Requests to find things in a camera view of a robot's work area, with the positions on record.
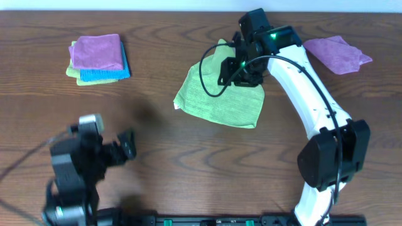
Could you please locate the green microfiber cloth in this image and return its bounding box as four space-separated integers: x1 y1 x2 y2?
173 39 265 129

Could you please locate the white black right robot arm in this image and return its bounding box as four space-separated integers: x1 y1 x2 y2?
217 9 371 225

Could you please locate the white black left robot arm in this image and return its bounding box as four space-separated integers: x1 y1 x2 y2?
42 122 136 225

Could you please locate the light green cloth under stack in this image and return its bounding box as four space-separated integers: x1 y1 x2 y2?
66 59 118 86

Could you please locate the loose purple cloth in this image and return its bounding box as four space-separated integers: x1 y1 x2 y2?
303 36 372 75

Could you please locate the purple folded cloth on stack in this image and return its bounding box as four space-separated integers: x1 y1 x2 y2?
68 34 124 70

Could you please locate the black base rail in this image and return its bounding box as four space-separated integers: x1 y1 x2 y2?
92 208 367 226

